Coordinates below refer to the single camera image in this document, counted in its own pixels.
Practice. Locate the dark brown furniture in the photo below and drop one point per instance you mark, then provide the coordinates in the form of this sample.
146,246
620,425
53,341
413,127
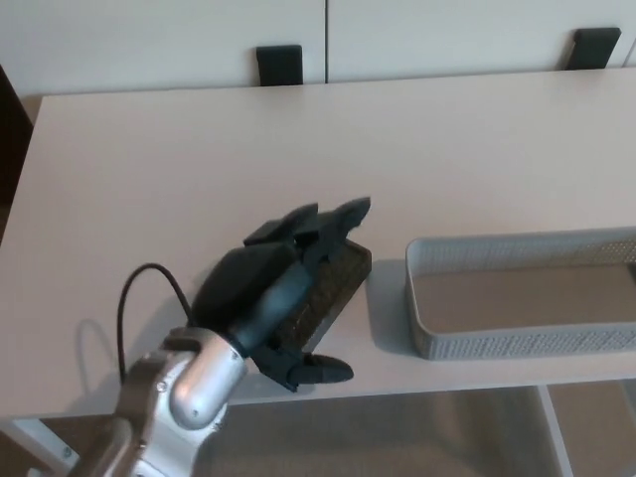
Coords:
12,149

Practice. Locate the white cabinet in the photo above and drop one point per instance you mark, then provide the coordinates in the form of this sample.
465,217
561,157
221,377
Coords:
149,40

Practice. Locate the dark felt board eraser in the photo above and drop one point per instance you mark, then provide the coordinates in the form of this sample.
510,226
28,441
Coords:
338,278

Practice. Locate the grey perforated tray container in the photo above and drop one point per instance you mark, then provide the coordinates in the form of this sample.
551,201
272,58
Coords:
522,343

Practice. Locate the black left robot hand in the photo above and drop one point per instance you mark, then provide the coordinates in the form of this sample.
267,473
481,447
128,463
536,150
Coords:
238,288

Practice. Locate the white desk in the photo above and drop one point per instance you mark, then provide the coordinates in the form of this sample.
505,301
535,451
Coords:
149,174

